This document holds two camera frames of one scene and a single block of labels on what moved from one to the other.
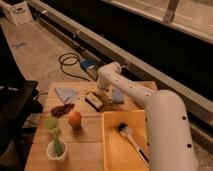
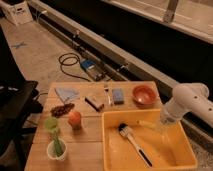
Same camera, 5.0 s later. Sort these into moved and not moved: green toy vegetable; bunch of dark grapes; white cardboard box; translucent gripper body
Moved: translucent gripper body
Not moved: bunch of dark grapes; green toy vegetable; white cardboard box
